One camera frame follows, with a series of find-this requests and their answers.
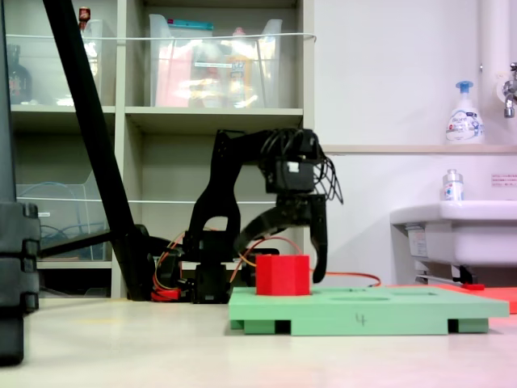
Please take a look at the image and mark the green shape-sorter board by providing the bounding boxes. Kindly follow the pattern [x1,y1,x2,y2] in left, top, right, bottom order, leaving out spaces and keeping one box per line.
[228,285,510,336]

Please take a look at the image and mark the white blue pump soap bottle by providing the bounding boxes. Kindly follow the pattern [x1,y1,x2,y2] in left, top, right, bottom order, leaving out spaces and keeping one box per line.
[445,80,485,146]

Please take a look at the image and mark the teal-edged package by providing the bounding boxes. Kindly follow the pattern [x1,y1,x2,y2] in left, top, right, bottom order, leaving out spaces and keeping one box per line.
[167,18,214,38]

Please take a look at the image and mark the dark round bottle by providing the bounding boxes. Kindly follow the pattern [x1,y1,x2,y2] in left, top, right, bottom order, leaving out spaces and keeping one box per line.
[6,44,33,105]

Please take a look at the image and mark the large clear plastic bin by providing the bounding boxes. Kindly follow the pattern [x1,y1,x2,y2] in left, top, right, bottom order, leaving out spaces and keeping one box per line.
[148,14,284,109]

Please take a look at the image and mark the beige shelf unit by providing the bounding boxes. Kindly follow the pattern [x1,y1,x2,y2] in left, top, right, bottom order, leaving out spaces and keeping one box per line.
[3,0,316,300]

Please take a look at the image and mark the clear file box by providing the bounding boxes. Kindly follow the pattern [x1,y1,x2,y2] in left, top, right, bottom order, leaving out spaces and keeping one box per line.
[15,169,112,262]

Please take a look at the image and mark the notched black stack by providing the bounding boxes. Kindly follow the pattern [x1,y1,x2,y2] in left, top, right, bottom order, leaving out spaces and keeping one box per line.
[0,201,41,367]

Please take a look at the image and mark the white vertical pipe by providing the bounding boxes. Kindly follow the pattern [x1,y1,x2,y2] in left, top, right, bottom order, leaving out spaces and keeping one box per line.
[477,0,512,145]

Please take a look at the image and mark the red cable coil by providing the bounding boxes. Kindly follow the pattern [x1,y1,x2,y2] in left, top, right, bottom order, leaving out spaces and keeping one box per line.
[150,242,183,302]

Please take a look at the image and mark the clear plastic storage box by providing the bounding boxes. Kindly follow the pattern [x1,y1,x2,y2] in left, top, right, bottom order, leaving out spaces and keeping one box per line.
[6,18,107,107]

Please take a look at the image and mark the metal faucet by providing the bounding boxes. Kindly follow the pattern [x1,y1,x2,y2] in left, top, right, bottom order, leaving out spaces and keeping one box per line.
[499,61,517,119]

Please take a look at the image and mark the white sink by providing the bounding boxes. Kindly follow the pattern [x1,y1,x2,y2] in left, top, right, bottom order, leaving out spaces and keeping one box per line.
[389,200,517,268]

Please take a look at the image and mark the red flat mat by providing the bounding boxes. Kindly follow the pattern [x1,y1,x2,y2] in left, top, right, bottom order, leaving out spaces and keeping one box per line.
[386,283,517,314]

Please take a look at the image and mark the dark grey upright post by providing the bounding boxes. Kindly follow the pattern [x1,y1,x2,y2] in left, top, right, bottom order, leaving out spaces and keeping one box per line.
[0,0,18,204]

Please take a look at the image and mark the red-capped brown bottle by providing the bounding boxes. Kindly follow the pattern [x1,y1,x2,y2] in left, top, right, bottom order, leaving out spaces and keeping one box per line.
[78,6,99,78]

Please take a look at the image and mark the small clear sanitizer bottle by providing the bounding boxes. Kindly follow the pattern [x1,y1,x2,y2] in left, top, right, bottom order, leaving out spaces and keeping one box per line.
[440,168,465,202]

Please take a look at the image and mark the blue cable coil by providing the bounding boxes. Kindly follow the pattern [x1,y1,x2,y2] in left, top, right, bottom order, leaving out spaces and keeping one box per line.
[17,181,107,244]

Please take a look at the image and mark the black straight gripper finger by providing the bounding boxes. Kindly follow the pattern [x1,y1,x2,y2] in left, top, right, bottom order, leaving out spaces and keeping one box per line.
[309,217,329,285]

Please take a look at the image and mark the orange cable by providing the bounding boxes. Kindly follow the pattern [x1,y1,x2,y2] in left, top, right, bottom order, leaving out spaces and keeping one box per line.
[229,236,383,289]

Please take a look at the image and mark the red-print wall notice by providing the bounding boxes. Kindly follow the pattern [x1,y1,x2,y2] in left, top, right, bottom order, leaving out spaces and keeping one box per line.
[490,173,517,188]

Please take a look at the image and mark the pink-capped orange-label bottle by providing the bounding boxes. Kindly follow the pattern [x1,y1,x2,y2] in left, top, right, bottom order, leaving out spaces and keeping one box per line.
[226,27,254,107]

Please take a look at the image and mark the red octagonal pillar block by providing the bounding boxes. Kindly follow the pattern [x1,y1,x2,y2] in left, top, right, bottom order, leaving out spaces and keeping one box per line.
[255,254,311,297]

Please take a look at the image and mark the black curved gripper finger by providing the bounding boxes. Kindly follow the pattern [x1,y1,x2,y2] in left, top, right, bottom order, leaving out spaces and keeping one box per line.
[233,205,301,255]

